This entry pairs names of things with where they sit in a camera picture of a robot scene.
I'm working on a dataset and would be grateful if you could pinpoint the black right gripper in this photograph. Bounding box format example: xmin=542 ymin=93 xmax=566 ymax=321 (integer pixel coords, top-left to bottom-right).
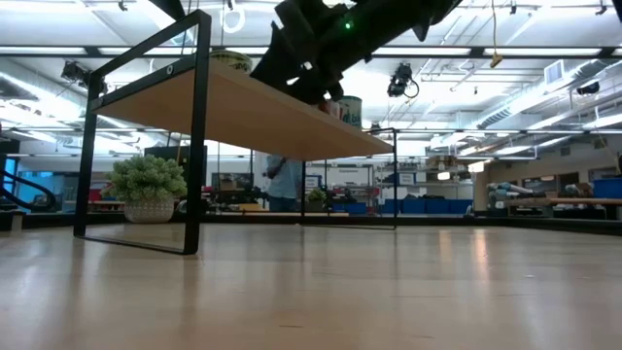
xmin=249 ymin=0 xmax=371 ymax=106

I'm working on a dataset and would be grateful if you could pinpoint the peas labelled food can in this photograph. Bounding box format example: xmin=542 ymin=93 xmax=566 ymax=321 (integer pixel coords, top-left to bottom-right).
xmin=209 ymin=49 xmax=255 ymax=75

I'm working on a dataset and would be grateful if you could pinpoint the white food can orange oval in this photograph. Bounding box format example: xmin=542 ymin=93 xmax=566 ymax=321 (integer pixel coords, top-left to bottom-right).
xmin=338 ymin=95 xmax=363 ymax=131

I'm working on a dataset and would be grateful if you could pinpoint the person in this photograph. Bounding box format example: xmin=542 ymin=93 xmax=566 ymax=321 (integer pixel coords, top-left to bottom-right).
xmin=264 ymin=154 xmax=304 ymax=214

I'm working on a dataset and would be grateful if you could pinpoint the small background potted plant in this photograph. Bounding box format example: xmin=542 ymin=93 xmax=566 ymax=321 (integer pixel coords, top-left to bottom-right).
xmin=306 ymin=188 xmax=328 ymax=214

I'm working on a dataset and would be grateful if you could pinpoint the blue storage bin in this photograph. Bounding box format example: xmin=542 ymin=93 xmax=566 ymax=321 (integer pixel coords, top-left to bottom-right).
xmin=427 ymin=197 xmax=452 ymax=216
xmin=332 ymin=201 xmax=368 ymax=217
xmin=450 ymin=197 xmax=475 ymax=216
xmin=591 ymin=177 xmax=622 ymax=201
xmin=381 ymin=197 xmax=405 ymax=216
xmin=403 ymin=197 xmax=429 ymax=216

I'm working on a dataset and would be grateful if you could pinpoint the black background monitor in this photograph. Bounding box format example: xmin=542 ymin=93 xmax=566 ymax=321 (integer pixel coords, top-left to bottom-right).
xmin=145 ymin=145 xmax=210 ymax=189

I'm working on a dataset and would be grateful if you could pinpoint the green potted plant white pot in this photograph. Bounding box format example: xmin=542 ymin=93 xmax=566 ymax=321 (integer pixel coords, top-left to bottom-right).
xmin=100 ymin=154 xmax=189 ymax=226

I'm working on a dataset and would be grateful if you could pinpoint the black ceiling-mounted device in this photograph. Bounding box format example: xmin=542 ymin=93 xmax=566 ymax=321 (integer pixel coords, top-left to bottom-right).
xmin=60 ymin=60 xmax=110 ymax=96

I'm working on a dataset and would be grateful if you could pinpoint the black curved bar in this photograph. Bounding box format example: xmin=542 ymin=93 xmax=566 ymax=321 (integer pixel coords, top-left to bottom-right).
xmin=0 ymin=167 xmax=57 ymax=214

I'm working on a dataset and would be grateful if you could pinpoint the wooden background workbench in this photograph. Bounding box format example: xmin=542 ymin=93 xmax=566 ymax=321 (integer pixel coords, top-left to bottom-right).
xmin=504 ymin=195 xmax=622 ymax=220

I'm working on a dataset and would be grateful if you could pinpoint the white hanging ring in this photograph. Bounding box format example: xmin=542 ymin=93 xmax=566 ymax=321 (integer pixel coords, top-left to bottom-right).
xmin=221 ymin=7 xmax=247 ymax=36

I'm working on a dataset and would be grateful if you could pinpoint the black ceiling-mounted camera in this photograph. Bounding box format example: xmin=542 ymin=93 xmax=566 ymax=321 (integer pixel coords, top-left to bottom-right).
xmin=386 ymin=61 xmax=421 ymax=100

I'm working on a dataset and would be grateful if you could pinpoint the hanging cable with yellow plug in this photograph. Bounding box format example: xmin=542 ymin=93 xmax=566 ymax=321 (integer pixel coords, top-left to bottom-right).
xmin=489 ymin=0 xmax=504 ymax=70

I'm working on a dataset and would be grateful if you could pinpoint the black aluminium table frame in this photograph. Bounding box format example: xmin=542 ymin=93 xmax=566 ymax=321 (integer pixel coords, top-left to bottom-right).
xmin=0 ymin=211 xmax=622 ymax=238

